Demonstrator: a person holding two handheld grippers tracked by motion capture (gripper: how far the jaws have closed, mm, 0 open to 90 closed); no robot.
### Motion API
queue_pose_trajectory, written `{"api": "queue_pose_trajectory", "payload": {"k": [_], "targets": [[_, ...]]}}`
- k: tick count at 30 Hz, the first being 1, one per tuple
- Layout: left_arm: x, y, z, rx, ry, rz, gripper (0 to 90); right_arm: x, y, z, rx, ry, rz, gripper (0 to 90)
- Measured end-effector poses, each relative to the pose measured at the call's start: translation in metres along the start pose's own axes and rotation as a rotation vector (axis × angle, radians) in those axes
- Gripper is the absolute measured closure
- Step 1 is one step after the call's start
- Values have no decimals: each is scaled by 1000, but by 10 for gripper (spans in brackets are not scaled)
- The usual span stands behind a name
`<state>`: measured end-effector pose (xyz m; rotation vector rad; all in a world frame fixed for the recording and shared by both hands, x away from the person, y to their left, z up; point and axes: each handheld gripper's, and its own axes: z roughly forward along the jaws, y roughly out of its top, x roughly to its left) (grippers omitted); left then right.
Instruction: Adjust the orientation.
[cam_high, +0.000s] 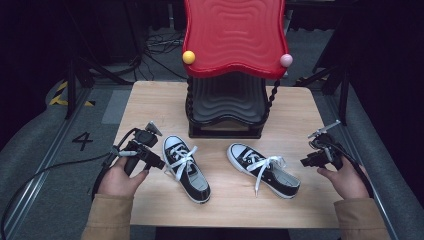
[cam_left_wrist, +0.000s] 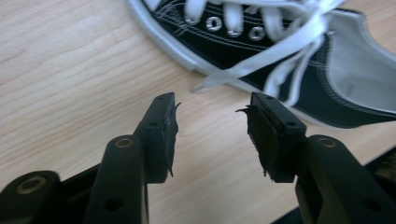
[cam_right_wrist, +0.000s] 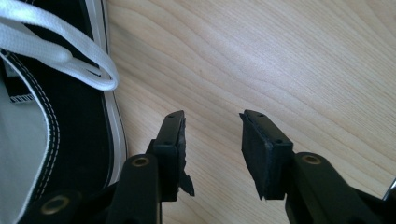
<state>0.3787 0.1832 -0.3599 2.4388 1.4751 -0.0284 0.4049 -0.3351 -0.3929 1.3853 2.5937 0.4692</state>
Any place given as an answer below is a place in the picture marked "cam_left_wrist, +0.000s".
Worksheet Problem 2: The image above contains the white shoelace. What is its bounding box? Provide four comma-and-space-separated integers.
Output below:
183, 0, 347, 107

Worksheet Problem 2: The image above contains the black canvas sneaker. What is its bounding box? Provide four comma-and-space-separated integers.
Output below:
125, 0, 396, 130

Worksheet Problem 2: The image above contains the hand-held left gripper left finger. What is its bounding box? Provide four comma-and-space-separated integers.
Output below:
133, 91, 182, 185

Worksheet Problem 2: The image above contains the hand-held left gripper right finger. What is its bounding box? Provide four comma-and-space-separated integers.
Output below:
235, 91, 308, 184

